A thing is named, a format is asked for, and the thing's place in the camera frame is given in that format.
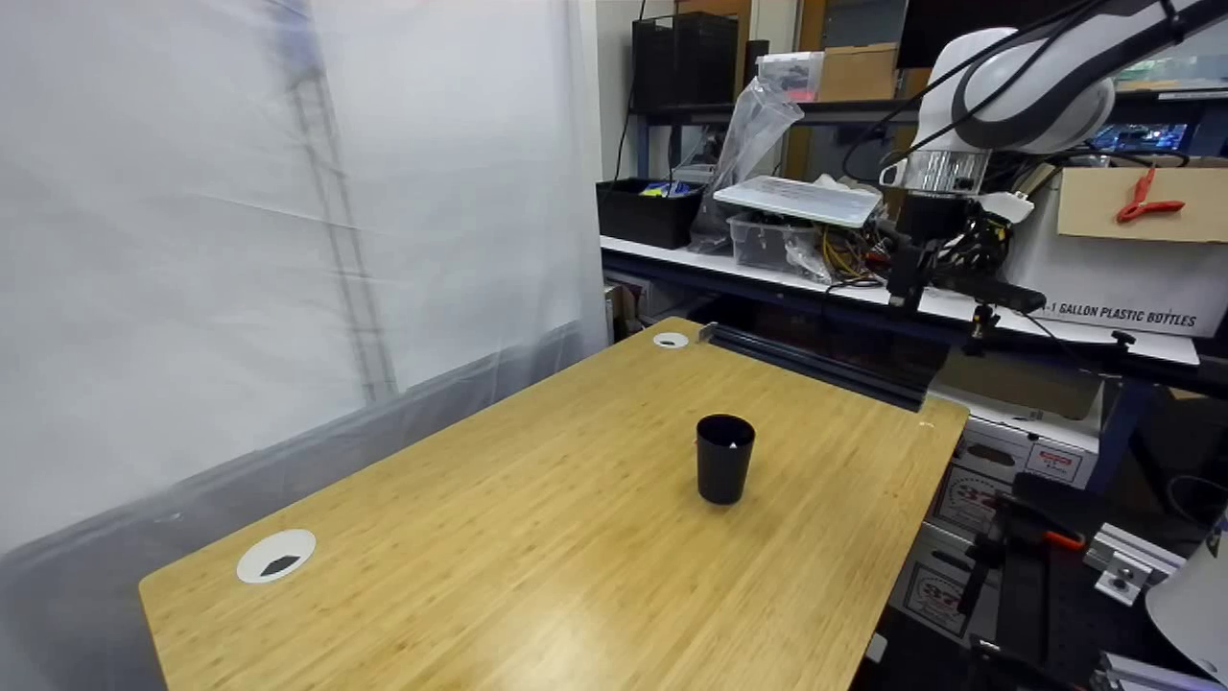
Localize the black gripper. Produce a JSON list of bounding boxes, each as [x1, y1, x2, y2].
[[886, 195, 1044, 314]]

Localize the black cup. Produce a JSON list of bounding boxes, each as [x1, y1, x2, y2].
[[695, 413, 756, 501]]

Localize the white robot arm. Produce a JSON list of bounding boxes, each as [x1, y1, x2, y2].
[[881, 0, 1228, 204]]

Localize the white tray lid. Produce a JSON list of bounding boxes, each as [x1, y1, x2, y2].
[[714, 175, 879, 231]]

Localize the clear plastic container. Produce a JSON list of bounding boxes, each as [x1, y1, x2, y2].
[[728, 216, 834, 285]]

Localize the white cardboard box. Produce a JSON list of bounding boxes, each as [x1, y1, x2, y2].
[[1000, 166, 1228, 336]]

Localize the red pliers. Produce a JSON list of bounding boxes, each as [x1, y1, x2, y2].
[[1115, 167, 1186, 225]]

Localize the clear plastic bag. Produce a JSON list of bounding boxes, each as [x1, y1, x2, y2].
[[692, 49, 826, 252]]

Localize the black storage bin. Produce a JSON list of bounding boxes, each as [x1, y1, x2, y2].
[[596, 179, 704, 250]]

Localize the far white desk grommet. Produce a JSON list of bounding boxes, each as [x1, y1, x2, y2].
[[652, 331, 692, 350]]

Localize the white desk grommet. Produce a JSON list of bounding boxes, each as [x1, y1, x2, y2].
[[233, 530, 313, 585], [652, 331, 692, 350]]

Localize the black box on shelf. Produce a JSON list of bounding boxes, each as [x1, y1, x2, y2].
[[632, 10, 735, 111]]

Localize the white curtain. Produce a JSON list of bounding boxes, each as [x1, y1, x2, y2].
[[0, 0, 605, 691]]

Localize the near white desk grommet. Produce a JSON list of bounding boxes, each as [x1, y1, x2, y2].
[[233, 530, 313, 585]]

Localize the aluminium bracket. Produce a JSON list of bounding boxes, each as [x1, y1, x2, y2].
[[1085, 520, 1181, 605]]

